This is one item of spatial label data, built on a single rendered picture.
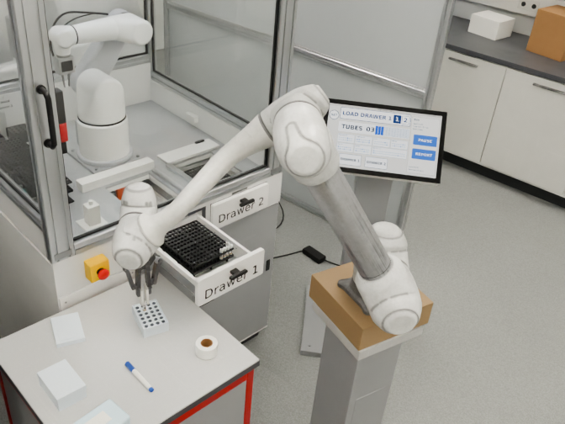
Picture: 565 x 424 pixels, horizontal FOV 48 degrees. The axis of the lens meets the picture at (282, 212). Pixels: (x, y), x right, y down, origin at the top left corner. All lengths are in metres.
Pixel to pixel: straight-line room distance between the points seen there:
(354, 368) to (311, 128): 1.02
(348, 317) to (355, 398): 0.39
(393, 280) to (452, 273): 2.03
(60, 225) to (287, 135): 0.87
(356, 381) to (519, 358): 1.33
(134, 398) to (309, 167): 0.87
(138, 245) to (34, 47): 0.58
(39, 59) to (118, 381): 0.95
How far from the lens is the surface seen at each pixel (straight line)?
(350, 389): 2.34
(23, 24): 1.81
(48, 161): 1.96
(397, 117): 2.74
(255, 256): 2.19
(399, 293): 1.85
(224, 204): 2.45
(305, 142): 1.50
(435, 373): 3.22
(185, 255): 2.21
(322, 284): 2.19
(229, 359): 2.05
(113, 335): 2.14
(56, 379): 1.97
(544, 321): 3.74
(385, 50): 3.48
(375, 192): 2.84
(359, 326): 2.07
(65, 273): 2.20
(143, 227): 1.74
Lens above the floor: 2.25
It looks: 33 degrees down
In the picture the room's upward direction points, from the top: 6 degrees clockwise
